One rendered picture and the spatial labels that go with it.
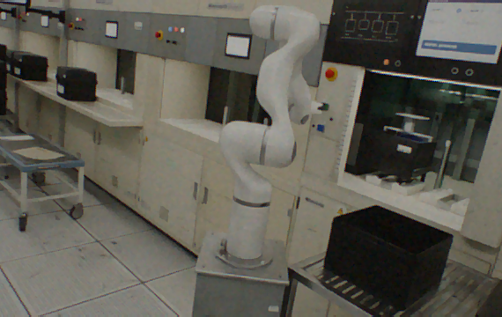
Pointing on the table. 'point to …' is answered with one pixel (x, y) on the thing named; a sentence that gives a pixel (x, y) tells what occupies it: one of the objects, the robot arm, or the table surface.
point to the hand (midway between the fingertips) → (321, 106)
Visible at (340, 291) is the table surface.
